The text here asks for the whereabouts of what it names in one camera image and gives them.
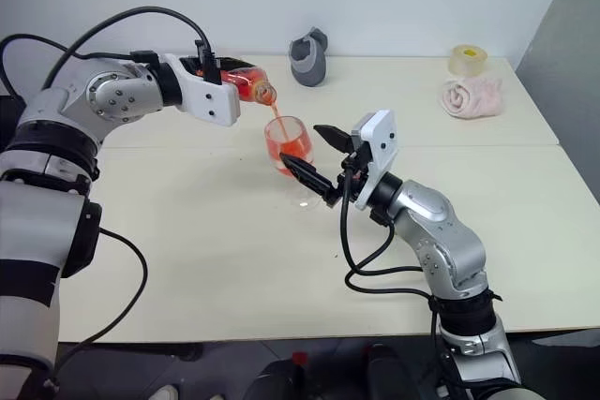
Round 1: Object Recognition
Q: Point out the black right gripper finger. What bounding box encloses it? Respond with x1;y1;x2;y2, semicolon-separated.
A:
312;124;353;154
279;154;337;196

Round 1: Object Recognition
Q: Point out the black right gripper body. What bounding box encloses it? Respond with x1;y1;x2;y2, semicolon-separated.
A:
326;132;371;208

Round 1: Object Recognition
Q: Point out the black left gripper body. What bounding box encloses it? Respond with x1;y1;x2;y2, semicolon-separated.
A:
180;56;221;76

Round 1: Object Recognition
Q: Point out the bottle with orange drink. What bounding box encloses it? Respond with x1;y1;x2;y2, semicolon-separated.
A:
217;67;278;106

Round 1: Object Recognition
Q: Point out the clear wine glass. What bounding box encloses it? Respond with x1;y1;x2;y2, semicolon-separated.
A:
263;114;324;212

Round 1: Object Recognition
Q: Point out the gray fabric cap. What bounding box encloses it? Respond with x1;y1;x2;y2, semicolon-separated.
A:
289;24;329;87

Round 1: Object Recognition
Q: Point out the rolled pink towel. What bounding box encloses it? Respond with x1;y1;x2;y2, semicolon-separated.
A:
440;74;505;119

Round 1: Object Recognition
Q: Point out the clear tape roll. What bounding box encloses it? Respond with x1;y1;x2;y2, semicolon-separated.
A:
450;43;488;77

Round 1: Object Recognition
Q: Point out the dark rounded shape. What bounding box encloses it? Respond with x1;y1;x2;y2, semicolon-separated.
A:
252;357;310;400

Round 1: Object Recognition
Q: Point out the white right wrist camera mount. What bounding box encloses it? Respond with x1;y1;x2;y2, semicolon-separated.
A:
351;109;399;212

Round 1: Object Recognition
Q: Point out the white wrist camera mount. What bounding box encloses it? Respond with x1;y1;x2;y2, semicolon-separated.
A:
351;109;399;212
161;53;243;128

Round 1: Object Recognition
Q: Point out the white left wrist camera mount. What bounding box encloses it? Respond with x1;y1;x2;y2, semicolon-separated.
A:
161;53;243;128

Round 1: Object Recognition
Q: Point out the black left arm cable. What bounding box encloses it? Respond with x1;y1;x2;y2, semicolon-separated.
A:
0;6;221;359

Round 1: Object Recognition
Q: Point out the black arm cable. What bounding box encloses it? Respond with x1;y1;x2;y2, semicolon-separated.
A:
337;160;451;400
0;6;221;359

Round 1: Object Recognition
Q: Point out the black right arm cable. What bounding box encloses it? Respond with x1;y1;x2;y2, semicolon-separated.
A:
337;160;451;400

